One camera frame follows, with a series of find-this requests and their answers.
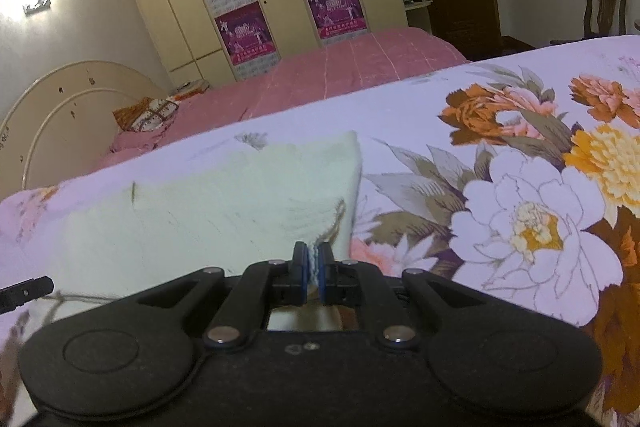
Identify dark wooden chair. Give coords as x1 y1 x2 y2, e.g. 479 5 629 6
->
550 0 629 46

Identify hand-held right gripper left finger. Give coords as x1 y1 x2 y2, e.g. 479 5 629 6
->
136 241 309 353

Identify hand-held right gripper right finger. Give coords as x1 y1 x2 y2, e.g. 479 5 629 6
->
317 241 482 352

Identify orange patterned pillow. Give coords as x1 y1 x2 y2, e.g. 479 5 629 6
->
112 97 181 134

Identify cream knit garment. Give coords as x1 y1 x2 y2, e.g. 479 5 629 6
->
47 130 363 333

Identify pink checked bedspread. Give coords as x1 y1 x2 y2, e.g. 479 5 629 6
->
92 27 471 170

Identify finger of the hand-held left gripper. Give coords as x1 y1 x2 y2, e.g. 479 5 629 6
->
0 275 55 314

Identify floral printed bedsheet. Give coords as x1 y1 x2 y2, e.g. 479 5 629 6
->
0 34 640 427

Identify cream curved headboard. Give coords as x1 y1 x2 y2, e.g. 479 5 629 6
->
0 60 168 200

